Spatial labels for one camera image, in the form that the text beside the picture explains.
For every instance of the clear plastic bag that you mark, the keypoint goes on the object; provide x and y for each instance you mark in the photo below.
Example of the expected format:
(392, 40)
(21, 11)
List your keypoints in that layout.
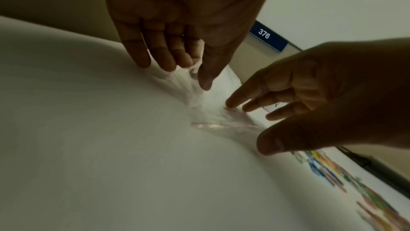
(208, 108)

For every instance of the pile of coloured paper clips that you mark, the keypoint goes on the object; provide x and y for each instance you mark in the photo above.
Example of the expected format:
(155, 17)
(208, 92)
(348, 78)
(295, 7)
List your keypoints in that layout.
(323, 166)

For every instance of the blue number sign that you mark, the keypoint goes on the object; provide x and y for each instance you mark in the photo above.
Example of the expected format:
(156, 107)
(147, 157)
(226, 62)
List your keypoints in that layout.
(268, 36)

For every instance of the person's left hand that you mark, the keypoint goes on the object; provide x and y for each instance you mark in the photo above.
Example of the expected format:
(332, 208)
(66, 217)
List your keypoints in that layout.
(179, 4)

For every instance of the person's right hand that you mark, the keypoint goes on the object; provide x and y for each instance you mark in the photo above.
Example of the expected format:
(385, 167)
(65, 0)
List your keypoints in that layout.
(336, 93)

